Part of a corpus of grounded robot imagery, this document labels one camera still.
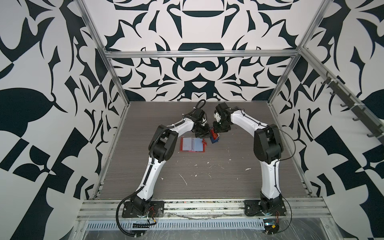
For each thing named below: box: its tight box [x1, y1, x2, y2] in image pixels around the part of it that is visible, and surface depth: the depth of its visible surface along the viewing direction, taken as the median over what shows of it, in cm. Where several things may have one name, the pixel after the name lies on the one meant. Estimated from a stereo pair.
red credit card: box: [211, 127, 218, 140], surface depth 98 cm
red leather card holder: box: [179, 137, 207, 153], surface depth 98 cm
